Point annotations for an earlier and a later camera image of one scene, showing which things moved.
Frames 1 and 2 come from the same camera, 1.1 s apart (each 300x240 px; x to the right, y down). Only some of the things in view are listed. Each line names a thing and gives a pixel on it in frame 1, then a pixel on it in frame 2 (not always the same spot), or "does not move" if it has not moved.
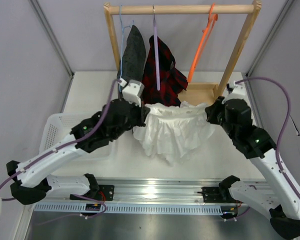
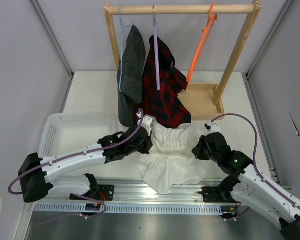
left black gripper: [142, 112] to [148, 145]
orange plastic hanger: [213, 18] does not move
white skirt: [173, 132] to [170, 160]
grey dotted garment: [132, 64] does not move
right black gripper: [212, 110] to [198, 150]
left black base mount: [105, 193] does not move
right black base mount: [217, 194] does not move
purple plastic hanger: [156, 50] does not move
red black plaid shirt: [173, 82] does not move
